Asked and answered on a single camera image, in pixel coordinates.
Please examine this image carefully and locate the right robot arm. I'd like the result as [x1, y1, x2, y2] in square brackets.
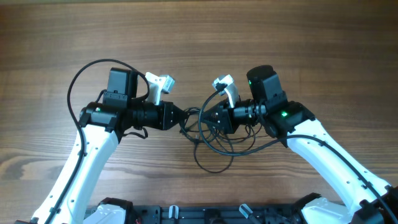
[198, 65, 397, 223]

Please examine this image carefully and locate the thin black USB cable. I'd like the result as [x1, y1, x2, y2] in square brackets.
[186, 118, 257, 174]

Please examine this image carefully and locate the right camera black cable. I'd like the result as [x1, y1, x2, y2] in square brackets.
[197, 83, 396, 224]

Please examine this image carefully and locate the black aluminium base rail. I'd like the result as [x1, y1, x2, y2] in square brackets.
[128, 204, 306, 224]

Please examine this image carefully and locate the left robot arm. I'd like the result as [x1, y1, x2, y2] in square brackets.
[30, 68, 186, 223]

